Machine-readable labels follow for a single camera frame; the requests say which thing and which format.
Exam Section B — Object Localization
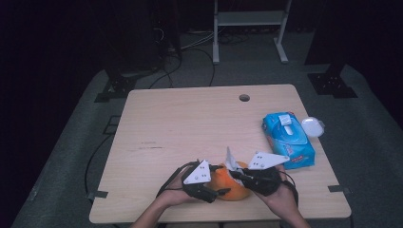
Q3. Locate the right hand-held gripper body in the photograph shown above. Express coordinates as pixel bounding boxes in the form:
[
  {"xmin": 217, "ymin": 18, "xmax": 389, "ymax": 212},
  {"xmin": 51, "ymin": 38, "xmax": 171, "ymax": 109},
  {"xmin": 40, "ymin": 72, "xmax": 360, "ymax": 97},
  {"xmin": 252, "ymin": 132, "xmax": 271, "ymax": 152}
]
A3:
[{"xmin": 243, "ymin": 151, "xmax": 291, "ymax": 197}]

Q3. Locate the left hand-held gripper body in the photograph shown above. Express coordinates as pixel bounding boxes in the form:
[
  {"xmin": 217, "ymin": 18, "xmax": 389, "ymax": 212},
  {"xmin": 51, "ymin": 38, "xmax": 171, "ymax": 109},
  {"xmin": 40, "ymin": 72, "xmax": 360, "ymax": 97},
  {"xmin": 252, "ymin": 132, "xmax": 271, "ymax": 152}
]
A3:
[{"xmin": 182, "ymin": 159, "xmax": 220, "ymax": 203}]

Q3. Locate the orange plush toy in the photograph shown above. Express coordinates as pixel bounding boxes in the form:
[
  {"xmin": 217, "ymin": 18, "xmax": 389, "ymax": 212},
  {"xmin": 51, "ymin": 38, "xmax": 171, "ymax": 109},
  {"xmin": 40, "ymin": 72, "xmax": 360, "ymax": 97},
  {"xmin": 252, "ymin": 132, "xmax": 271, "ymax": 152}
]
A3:
[{"xmin": 207, "ymin": 161, "xmax": 253, "ymax": 202}]

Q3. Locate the white wet wipe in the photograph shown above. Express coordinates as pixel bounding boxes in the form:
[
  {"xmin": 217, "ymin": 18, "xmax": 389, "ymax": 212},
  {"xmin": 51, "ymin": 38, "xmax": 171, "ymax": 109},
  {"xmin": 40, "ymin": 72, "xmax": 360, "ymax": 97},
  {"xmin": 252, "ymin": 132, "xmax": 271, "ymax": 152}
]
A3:
[{"xmin": 223, "ymin": 145, "xmax": 251, "ymax": 188}]

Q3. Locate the blue wet wipes pack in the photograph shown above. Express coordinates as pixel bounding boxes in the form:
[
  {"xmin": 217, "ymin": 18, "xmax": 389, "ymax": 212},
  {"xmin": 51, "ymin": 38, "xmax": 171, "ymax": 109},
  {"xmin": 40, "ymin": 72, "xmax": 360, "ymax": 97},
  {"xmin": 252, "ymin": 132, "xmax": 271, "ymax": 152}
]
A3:
[{"xmin": 261, "ymin": 111, "xmax": 326, "ymax": 170}]

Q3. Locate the person's right hand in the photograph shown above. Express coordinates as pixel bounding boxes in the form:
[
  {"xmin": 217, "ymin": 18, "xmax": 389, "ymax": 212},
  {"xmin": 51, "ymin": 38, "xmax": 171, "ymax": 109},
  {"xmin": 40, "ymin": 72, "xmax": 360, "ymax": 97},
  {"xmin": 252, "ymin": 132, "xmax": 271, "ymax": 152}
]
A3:
[{"xmin": 255, "ymin": 165, "xmax": 300, "ymax": 219}]

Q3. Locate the person's left hand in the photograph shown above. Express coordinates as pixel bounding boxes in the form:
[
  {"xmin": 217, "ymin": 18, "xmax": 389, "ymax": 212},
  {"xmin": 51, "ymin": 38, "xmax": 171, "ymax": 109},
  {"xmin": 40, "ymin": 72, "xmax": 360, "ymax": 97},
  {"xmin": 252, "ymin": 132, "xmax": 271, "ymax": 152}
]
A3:
[{"xmin": 156, "ymin": 172, "xmax": 207, "ymax": 208}]

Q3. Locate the black tape piece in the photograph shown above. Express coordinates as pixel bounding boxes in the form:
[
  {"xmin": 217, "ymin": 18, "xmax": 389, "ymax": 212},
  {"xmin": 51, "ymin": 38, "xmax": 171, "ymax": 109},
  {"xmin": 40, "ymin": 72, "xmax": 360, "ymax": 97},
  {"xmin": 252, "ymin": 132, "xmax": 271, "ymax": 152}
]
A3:
[
  {"xmin": 86, "ymin": 189, "xmax": 109, "ymax": 201},
  {"xmin": 327, "ymin": 184, "xmax": 352, "ymax": 195}
]

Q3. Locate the black stand base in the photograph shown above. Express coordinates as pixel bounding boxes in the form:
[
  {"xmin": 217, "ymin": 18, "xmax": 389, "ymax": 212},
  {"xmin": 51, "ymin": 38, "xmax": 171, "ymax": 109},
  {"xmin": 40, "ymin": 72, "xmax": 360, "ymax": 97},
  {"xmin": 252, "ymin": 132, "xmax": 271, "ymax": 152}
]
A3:
[
  {"xmin": 93, "ymin": 56, "xmax": 141, "ymax": 104},
  {"xmin": 307, "ymin": 63, "xmax": 359, "ymax": 99}
]

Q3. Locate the left hand-held gripper cable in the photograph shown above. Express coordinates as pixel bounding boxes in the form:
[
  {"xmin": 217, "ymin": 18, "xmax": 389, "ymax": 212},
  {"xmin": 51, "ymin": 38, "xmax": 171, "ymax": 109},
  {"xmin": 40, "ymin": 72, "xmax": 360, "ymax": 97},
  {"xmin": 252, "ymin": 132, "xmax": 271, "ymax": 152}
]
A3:
[{"xmin": 156, "ymin": 161, "xmax": 199, "ymax": 198}]

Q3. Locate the hand-held gripper cable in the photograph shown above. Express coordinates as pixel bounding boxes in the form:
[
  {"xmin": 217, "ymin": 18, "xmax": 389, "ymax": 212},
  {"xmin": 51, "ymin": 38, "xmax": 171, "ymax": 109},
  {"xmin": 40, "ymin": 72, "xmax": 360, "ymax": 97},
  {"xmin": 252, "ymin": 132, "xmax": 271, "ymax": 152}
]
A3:
[
  {"xmin": 156, "ymin": 161, "xmax": 199, "ymax": 198},
  {"xmin": 278, "ymin": 170, "xmax": 299, "ymax": 207}
]

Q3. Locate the right hand-held gripper cable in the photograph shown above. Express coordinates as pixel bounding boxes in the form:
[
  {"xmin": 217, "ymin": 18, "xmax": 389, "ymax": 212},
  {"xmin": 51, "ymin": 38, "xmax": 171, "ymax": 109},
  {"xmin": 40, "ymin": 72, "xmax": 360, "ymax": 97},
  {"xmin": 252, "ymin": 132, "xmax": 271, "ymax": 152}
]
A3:
[{"xmin": 278, "ymin": 170, "xmax": 299, "ymax": 207}]

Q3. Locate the black floor cable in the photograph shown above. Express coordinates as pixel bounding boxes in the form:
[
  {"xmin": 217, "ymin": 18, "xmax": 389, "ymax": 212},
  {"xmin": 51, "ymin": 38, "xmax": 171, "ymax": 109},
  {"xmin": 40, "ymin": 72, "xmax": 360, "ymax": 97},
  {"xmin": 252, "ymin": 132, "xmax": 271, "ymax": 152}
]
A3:
[
  {"xmin": 84, "ymin": 132, "xmax": 115, "ymax": 198},
  {"xmin": 186, "ymin": 47, "xmax": 217, "ymax": 88},
  {"xmin": 147, "ymin": 53, "xmax": 184, "ymax": 90}
]

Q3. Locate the white metal frame stand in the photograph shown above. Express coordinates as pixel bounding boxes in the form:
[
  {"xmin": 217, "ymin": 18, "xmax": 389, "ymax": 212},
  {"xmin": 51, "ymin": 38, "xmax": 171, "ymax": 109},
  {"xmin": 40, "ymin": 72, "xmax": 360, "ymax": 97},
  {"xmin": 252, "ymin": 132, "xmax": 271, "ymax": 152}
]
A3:
[{"xmin": 212, "ymin": 0, "xmax": 293, "ymax": 66}]

